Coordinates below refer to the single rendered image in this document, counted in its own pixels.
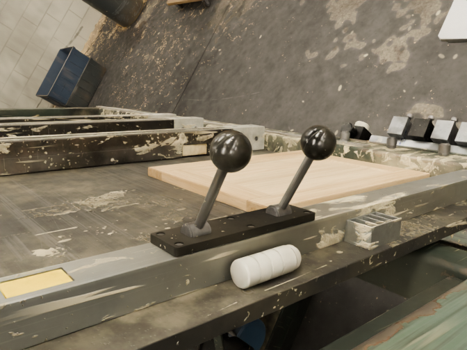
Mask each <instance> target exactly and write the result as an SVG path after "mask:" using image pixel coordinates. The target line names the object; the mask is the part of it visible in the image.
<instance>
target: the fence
mask: <svg viewBox="0 0 467 350"><path fill-rule="evenodd" d="M466 199H467V169H462V170H459V171H455V172H450V173H447V174H441V175H438V176H432V177H429V178H424V179H420V180H417V181H412V182H408V183H403V184H399V185H394V186H390V187H385V188H382V189H378V190H373V191H369V192H364V193H361V194H356V195H352V196H348V197H343V198H340V199H334V200H331V201H326V202H322V203H317V204H313V205H310V206H305V207H302V208H303V209H306V210H310V211H313V212H315V213H316V215H315V220H313V221H310V222H306V223H303V224H298V225H295V226H291V227H288V228H283V229H280V230H277V231H273V232H269V233H265V234H262V235H257V236H254V237H249V238H247V239H244V240H239V241H236V242H231V243H228V244H223V245H221V246H218V247H213V248H210V249H205V250H203V251H198V252H195V253H190V254H187V255H184V256H179V257H174V256H172V255H171V254H169V253H168V252H166V251H164V250H162V249H160V248H159V247H157V246H156V245H154V244H152V243H147V244H141V245H138V246H135V247H129V248H126V249H121V250H117V251H112V252H109V253H103V254H100V255H96V256H91V257H88V258H82V259H79V260H73V261H70V262H65V263H61V264H58V265H53V266H49V267H44V268H40V269H35V270H32V271H28V272H23V273H20V274H14V275H11V276H5V277H2V278H0V283H5V282H8V281H13V280H17V279H20V278H26V277H29V276H34V275H37V274H43V273H46V272H51V271H54V270H57V269H61V270H63V271H64V272H65V273H66V274H67V275H68V276H69V277H70V278H71V279H72V280H73V281H70V282H67V283H63V284H60V285H55V286H51V287H47V288H44V289H41V290H36V291H33V292H28V293H25V294H21V295H17V296H14V297H10V298H7V299H5V297H4V296H3V294H2V293H1V291H0V350H22V349H25V348H28V347H32V346H34V345H37V344H40V343H43V342H46V341H49V340H52V339H54V338H58V337H60V336H63V335H67V334H69V333H73V332H75V331H79V330H81V329H84V328H87V327H90V326H94V325H96V324H100V323H102V322H105V321H108V320H110V319H114V318H116V317H120V316H122V315H126V314H129V313H132V312H135V311H137V310H141V309H143V308H147V307H150V306H152V305H155V304H158V303H161V302H164V301H167V300H170V299H173V298H176V297H180V296H182V295H185V294H188V293H191V292H194V291H197V290H200V289H202V288H206V287H208V286H211V285H215V284H217V283H221V282H223V281H227V280H229V279H232V277H231V271H230V269H231V264H232V262H233V261H234V260H236V259H239V258H243V257H245V256H250V255H252V254H255V253H259V252H262V251H266V250H268V249H273V248H275V247H280V246H282V245H288V244H290V245H293V246H294V247H296V248H297V249H298V250H299V252H300V254H301V255H303V254H306V253H309V252H312V251H315V250H318V249H321V248H324V247H328V246H330V245H333V244H336V243H339V242H342V241H344V239H345V226H346V220H347V219H351V218H355V217H358V216H362V215H366V214H368V213H373V212H376V211H377V212H379V213H383V214H386V215H390V216H394V217H398V218H402V221H404V220H406V219H410V218H412V217H416V216H419V215H422V214H425V213H428V212H431V211H433V210H437V209H439V208H443V207H445V206H449V205H451V204H454V203H457V202H460V201H463V200H466Z"/></svg>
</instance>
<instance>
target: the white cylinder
mask: <svg viewBox="0 0 467 350"><path fill-rule="evenodd" d="M300 263H301V254H300V252H299V250H298V249H297V248H296V247H294V246H293V245H290V244H288V245H282V246H280V247H275V248H273V249H268V250H266V251H262V252H259V253H255V254H252V255H250V256H245V257H243V258H239V259H236V260H234V261H233V262H232V264H231V269H230V271H231V277H232V280H233V282H234V283H235V284H236V285H237V286H238V287H239V288H242V289H246V288H249V287H252V286H253V285H257V284H259V283H262V282H265V281H268V280H270V279H273V278H276V277H278V276H281V275H284V274H287V273H289V272H292V271H293V270H294V269H297V268H298V267H299V266H300Z"/></svg>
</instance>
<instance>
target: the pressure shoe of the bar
mask: <svg viewBox="0 0 467 350"><path fill-rule="evenodd" d="M201 154H206V144H189V145H182V156H193V155H201Z"/></svg>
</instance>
